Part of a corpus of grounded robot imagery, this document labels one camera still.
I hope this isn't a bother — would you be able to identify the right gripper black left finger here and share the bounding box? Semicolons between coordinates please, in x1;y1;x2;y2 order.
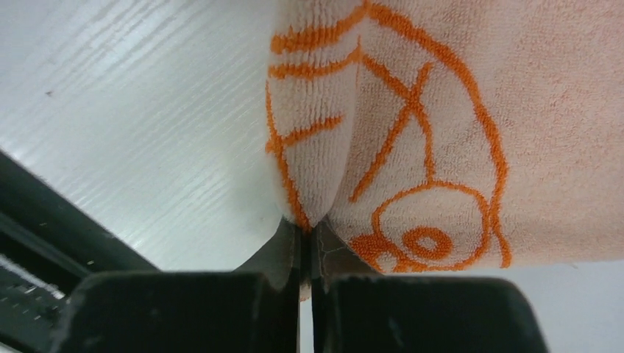
235;219;302;352

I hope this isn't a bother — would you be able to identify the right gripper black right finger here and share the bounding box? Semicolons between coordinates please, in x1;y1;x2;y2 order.
310;218;379;352

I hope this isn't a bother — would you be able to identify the orange and cream cloth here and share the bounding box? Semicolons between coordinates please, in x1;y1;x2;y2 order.
266;1;623;273

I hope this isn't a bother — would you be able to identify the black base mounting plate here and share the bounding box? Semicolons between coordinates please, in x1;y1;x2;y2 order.
1;154;156;352

